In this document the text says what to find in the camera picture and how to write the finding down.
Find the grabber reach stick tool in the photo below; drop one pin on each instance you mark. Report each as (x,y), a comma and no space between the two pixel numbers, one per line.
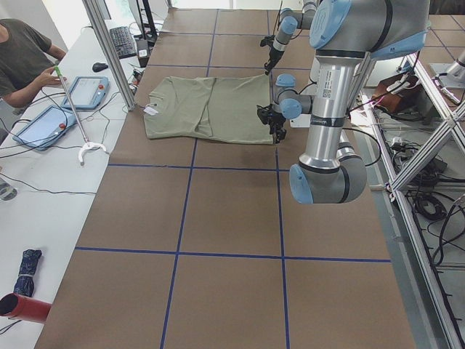
(88,144)

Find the blue teach pendant far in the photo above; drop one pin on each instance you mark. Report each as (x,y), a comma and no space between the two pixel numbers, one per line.
(87,92)

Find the brown paper table cover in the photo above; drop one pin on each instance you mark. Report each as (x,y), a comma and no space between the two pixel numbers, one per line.
(198,244)

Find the seated person in olive shirt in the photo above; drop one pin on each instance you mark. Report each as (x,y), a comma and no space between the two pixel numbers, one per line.
(25,64)

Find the black computer keyboard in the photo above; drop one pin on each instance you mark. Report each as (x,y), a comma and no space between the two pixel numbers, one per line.
(123,42)

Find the red cylinder tube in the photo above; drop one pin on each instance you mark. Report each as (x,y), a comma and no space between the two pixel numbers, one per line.
(21,307)

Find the olive green long-sleeve shirt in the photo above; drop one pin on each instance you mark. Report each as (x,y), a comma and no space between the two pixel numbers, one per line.
(212,108)

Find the folded dark blue umbrella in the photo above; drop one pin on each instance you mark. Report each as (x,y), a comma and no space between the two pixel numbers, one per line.
(24,284)

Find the black computer mouse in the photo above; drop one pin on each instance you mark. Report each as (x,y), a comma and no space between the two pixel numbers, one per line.
(97,67)

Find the aluminium frame post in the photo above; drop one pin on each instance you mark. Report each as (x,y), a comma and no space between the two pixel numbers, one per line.
(102,33)

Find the blue teach pendant near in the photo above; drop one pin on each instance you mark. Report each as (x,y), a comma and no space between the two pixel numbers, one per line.
(45,129)

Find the white Miniso price tag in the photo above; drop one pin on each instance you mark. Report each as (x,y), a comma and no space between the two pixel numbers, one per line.
(150,110)

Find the blue teach pendant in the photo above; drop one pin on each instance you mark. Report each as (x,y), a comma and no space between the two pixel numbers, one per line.
(87,92)
(45,129)

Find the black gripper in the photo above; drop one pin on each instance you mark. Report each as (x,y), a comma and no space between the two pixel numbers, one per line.
(275,119)
(273,54)

